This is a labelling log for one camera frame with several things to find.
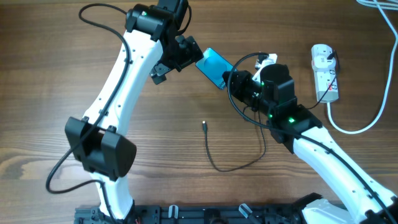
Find white cables at corner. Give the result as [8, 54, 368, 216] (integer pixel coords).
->
[356, 0, 398, 12]

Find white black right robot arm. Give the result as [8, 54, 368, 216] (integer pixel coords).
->
[222, 64, 397, 223]

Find blue screen Galaxy smartphone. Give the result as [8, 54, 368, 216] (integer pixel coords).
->
[195, 48, 233, 90]

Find white power strip socket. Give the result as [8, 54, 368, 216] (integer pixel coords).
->
[311, 44, 339, 103]

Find white power strip cord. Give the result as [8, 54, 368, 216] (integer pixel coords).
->
[326, 0, 398, 135]

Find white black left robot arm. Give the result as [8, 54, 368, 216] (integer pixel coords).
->
[65, 1, 203, 223]

